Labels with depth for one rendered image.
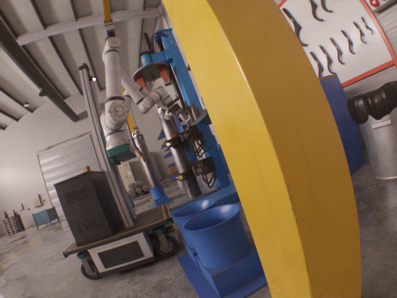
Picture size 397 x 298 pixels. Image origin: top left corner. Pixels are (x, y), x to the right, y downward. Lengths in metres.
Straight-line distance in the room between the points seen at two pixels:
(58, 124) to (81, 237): 13.60
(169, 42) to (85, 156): 11.41
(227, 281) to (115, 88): 1.35
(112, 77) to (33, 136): 14.40
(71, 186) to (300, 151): 1.57
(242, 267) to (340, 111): 1.62
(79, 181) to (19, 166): 14.56
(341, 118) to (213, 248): 1.62
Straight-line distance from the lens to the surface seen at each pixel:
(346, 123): 2.13
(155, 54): 3.39
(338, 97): 2.13
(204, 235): 0.91
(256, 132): 0.29
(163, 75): 3.14
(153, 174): 4.10
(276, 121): 0.29
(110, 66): 1.61
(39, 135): 15.54
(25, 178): 15.84
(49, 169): 14.82
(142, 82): 3.22
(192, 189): 2.87
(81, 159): 14.02
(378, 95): 1.57
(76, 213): 1.69
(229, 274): 0.99
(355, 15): 2.83
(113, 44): 1.72
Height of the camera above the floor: 0.67
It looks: 2 degrees up
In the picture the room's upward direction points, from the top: 20 degrees counter-clockwise
